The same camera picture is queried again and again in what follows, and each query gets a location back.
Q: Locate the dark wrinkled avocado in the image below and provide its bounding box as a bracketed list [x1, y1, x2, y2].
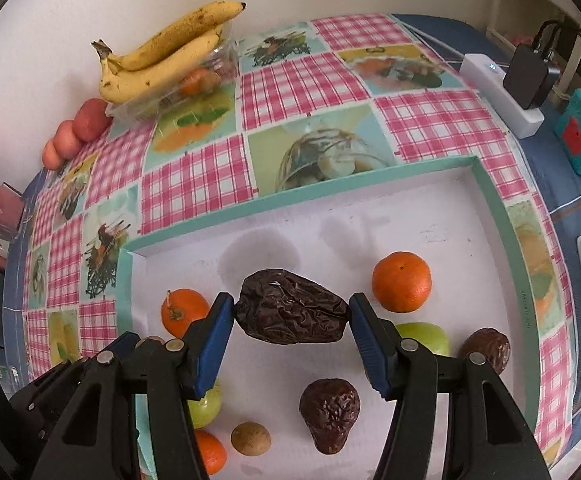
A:
[458, 327, 511, 375]
[299, 378, 361, 455]
[233, 269, 351, 344]

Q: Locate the green apple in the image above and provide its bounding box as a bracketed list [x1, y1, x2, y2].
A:
[187, 384, 223, 429]
[395, 322, 451, 356]

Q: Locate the brown longan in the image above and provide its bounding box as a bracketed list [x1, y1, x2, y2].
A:
[231, 422, 272, 457]

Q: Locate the orange mandarin with stem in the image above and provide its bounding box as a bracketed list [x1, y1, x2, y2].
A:
[160, 288, 210, 338]

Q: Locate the white tray teal rim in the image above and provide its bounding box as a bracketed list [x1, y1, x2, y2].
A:
[115, 156, 540, 479]

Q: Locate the small red apple left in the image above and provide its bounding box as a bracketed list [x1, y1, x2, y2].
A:
[42, 139, 65, 171]

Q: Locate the middle red apple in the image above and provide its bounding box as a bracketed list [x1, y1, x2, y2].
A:
[53, 119, 83, 160]

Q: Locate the large red apple right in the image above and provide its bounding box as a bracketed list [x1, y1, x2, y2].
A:
[74, 99, 112, 143]

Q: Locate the lower yellow banana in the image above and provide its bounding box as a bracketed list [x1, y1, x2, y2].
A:
[92, 25, 223, 105]

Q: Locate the yellow banana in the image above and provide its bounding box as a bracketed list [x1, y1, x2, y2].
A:
[92, 25, 223, 105]
[92, 0, 247, 72]

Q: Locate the black power adapter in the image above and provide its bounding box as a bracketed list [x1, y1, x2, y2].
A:
[503, 44, 560, 110]

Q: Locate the white power strip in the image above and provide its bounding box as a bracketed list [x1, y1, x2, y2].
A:
[459, 53, 545, 139]

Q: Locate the checkered fruit-print tablecloth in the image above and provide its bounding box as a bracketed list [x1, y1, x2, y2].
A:
[4, 13, 577, 463]

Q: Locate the clear plastic fruit container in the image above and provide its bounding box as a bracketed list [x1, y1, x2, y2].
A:
[106, 39, 238, 126]

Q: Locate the upper yellow banana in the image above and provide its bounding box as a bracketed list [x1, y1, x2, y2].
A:
[92, 0, 247, 72]

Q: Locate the white shelf unit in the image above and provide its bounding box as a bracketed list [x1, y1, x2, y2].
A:
[485, 0, 581, 54]

